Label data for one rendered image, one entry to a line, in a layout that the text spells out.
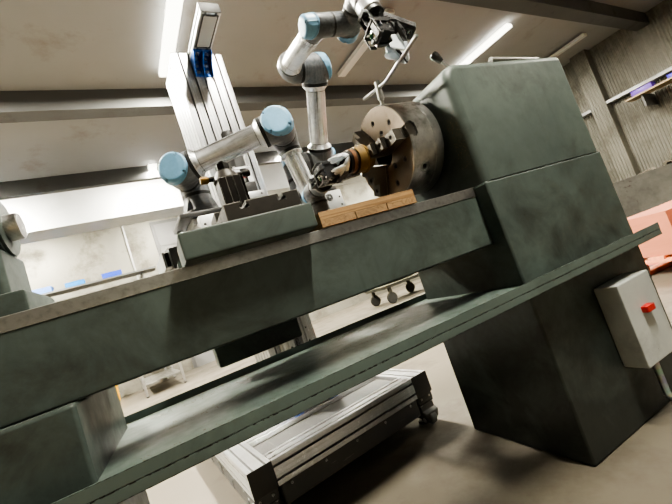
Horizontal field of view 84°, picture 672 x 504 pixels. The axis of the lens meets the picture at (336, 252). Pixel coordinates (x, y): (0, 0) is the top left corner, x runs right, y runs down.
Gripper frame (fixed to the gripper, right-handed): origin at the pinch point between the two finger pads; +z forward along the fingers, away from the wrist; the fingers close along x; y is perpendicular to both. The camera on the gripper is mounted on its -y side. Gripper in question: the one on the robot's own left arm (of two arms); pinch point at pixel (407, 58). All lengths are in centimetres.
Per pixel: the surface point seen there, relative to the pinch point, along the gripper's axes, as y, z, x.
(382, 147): 11.8, 18.3, -15.9
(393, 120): 5.8, 11.9, -12.1
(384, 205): 24.7, 39.3, -11.9
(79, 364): 99, 52, -17
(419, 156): 3.7, 26.1, -12.7
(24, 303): 106, 36, -20
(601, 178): -63, 52, -11
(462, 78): -16.1, 9.7, 0.0
